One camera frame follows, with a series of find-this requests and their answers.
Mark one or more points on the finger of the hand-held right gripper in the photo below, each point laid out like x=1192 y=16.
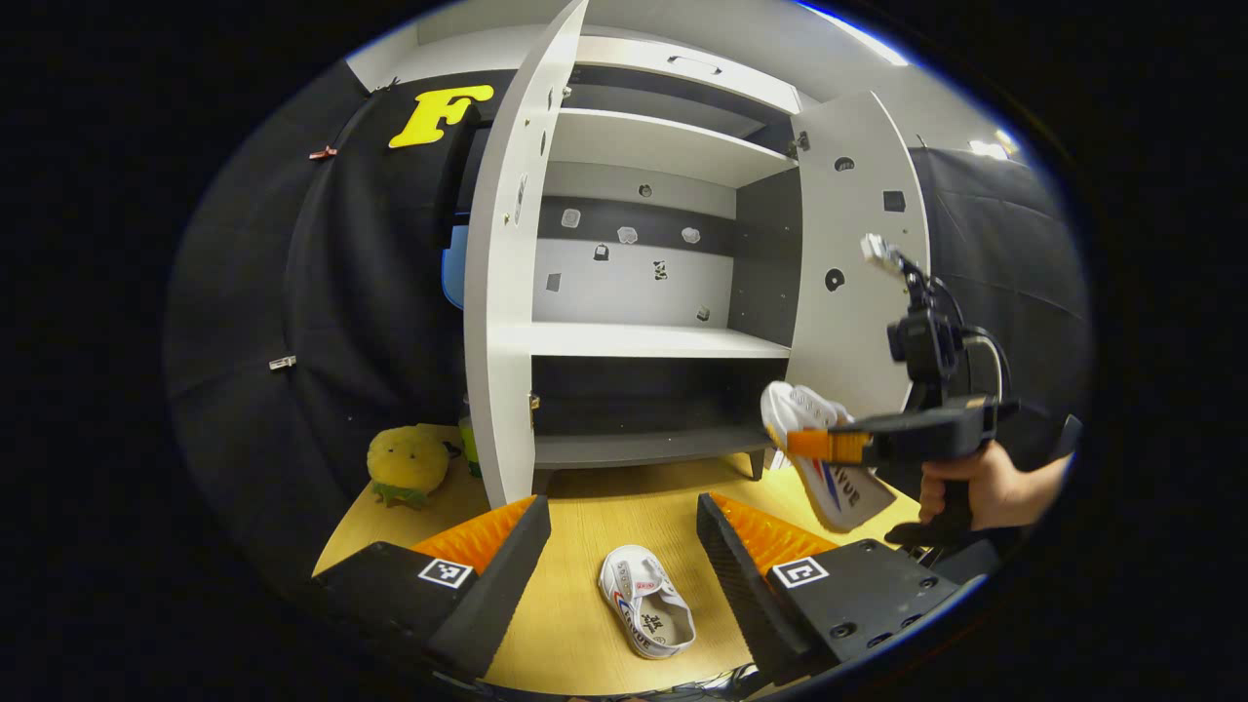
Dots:
x=824 y=446

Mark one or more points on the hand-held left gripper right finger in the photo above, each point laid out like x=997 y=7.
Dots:
x=741 y=595

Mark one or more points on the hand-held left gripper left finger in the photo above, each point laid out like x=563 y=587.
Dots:
x=502 y=595

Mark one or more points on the white canvas shoe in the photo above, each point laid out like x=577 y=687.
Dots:
x=838 y=492
x=643 y=595

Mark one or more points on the white shoe cabinet door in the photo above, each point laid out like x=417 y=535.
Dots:
x=858 y=331
x=502 y=292

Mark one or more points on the white shoe cabinet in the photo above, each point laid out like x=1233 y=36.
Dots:
x=634 y=283

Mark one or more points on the white cabinet shelf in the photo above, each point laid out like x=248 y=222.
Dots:
x=663 y=146
x=643 y=339

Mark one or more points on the yellow plush toy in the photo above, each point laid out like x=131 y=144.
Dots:
x=408 y=463

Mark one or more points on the small black clip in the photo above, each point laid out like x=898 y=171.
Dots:
x=385 y=86

